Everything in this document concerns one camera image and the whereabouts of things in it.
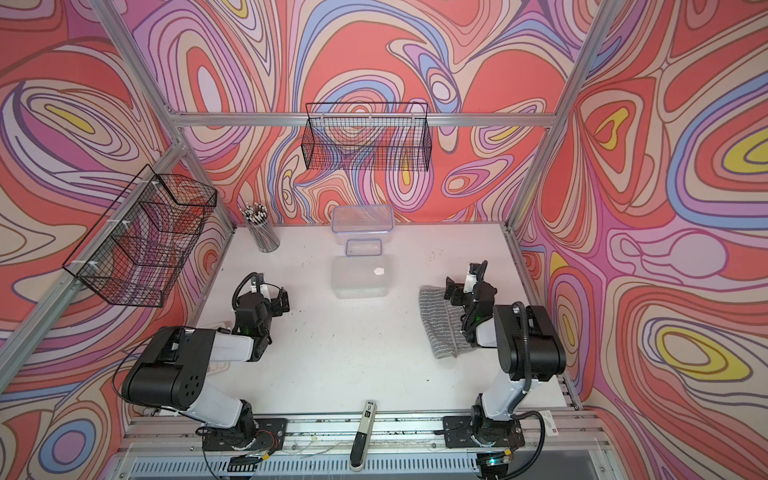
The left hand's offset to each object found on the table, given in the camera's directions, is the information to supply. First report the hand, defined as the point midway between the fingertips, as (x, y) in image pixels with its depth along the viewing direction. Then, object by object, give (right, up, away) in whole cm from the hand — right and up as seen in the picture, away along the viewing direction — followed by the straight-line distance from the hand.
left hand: (271, 290), depth 93 cm
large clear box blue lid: (+27, +25, +28) cm, 46 cm away
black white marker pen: (+31, -33, -23) cm, 51 cm away
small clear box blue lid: (+28, +14, +14) cm, 35 cm away
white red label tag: (+78, -31, -20) cm, 86 cm away
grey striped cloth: (+55, -10, -1) cm, 56 cm away
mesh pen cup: (-7, +24, +5) cm, 25 cm away
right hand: (+62, +2, +3) cm, 62 cm away
